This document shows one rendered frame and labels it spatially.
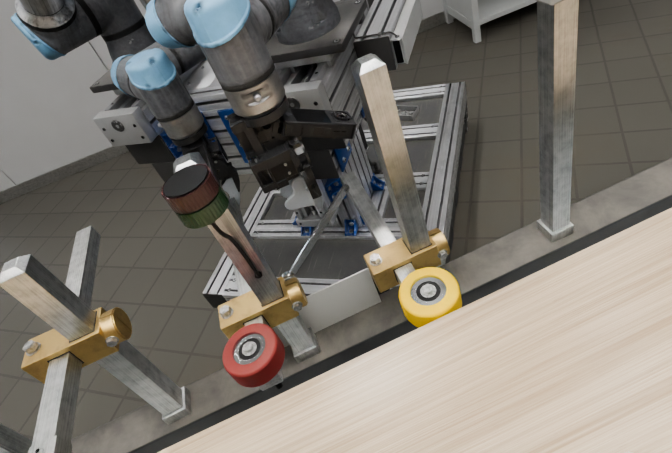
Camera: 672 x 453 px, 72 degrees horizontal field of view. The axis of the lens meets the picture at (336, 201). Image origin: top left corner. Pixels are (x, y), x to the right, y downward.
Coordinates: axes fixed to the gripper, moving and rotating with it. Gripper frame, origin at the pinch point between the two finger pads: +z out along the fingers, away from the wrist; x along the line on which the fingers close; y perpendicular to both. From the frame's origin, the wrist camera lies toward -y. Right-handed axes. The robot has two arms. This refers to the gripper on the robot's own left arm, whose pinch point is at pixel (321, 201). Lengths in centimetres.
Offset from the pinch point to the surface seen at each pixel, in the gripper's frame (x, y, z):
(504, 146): -96, -89, 93
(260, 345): 19.0, 15.8, 3.0
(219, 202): 14.5, 11.0, -18.0
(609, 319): 36.0, -23.4, 3.2
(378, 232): 1.1, -7.1, 11.0
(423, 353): 30.1, -3.3, 3.2
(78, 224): -190, 133, 94
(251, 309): 9.3, 16.9, 6.3
